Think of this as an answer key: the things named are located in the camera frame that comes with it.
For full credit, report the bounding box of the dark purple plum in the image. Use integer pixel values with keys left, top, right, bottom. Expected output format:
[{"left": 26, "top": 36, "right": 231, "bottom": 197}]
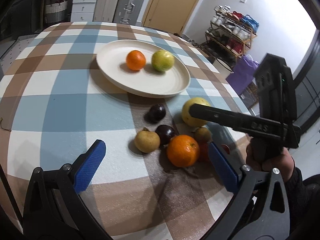
[
  {"left": 155, "top": 124, "right": 176, "bottom": 145},
  {"left": 149, "top": 104, "right": 167, "bottom": 123}
]

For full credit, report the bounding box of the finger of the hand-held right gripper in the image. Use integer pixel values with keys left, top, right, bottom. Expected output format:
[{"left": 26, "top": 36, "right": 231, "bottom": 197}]
[{"left": 189, "top": 104, "right": 253, "bottom": 133}]

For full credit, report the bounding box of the brown round fruit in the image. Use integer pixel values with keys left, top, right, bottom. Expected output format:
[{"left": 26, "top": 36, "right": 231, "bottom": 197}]
[
  {"left": 194, "top": 127, "right": 212, "bottom": 143},
  {"left": 134, "top": 127, "right": 161, "bottom": 153}
]

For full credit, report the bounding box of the shoe rack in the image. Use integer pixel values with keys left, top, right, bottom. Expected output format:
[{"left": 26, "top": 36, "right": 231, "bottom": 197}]
[{"left": 205, "top": 5, "right": 258, "bottom": 64}]

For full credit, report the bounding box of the cream round plate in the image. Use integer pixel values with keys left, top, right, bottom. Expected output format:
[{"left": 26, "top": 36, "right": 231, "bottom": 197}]
[{"left": 96, "top": 39, "right": 191, "bottom": 98}]

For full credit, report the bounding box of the green guava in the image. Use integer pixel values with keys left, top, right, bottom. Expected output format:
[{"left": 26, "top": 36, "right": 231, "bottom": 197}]
[{"left": 151, "top": 50, "right": 175, "bottom": 72}]

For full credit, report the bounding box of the yellow guava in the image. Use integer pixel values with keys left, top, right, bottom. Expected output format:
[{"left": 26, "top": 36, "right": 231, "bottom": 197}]
[{"left": 181, "top": 97, "right": 212, "bottom": 127}]

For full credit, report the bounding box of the white drawer cabinet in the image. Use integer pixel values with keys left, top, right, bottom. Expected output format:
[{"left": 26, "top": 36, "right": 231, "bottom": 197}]
[{"left": 37, "top": 0, "right": 100, "bottom": 23}]

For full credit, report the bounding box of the purple bag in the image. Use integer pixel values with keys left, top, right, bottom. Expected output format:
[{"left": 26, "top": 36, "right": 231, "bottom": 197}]
[{"left": 226, "top": 54, "right": 261, "bottom": 96}]

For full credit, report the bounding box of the person's right hand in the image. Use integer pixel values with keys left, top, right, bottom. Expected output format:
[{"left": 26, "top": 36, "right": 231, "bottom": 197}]
[{"left": 246, "top": 137, "right": 296, "bottom": 180}]

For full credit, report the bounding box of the red tomato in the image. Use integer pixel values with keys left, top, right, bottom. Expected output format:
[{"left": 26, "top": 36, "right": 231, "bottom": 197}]
[{"left": 197, "top": 142, "right": 212, "bottom": 163}]

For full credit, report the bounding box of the blue bag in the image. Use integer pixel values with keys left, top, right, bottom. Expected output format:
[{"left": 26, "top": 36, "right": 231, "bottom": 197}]
[{"left": 241, "top": 15, "right": 260, "bottom": 31}]

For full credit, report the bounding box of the person's right forearm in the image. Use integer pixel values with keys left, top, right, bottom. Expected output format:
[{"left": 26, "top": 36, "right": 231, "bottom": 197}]
[{"left": 284, "top": 166, "right": 320, "bottom": 240}]

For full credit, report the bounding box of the silver suitcase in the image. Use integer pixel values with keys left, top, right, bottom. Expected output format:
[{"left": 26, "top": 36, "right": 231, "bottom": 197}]
[{"left": 113, "top": 0, "right": 147, "bottom": 25}]

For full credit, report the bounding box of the wooden door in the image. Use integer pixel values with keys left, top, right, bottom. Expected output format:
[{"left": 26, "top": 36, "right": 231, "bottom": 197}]
[{"left": 142, "top": 0, "right": 209, "bottom": 32}]

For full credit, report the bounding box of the orange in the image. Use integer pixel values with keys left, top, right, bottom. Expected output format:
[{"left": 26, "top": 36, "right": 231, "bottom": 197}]
[
  {"left": 167, "top": 135, "right": 200, "bottom": 168},
  {"left": 126, "top": 50, "right": 146, "bottom": 71}
]

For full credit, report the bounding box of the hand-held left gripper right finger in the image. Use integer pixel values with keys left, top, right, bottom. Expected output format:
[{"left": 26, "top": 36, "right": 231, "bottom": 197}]
[{"left": 208, "top": 142, "right": 291, "bottom": 240}]

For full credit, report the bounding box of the checked tablecloth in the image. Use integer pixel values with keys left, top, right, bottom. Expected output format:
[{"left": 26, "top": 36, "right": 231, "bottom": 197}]
[{"left": 0, "top": 21, "right": 253, "bottom": 240}]

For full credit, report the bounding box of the beige suitcase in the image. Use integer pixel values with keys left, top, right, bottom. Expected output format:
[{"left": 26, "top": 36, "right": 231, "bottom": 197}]
[{"left": 93, "top": 0, "right": 123, "bottom": 23}]

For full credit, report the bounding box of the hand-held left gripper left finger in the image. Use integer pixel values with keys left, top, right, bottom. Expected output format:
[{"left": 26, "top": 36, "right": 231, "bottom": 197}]
[{"left": 22, "top": 139, "right": 108, "bottom": 240}]

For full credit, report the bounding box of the wicker basket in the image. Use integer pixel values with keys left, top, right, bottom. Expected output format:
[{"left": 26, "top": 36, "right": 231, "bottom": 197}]
[{"left": 45, "top": 0, "right": 68, "bottom": 23}]

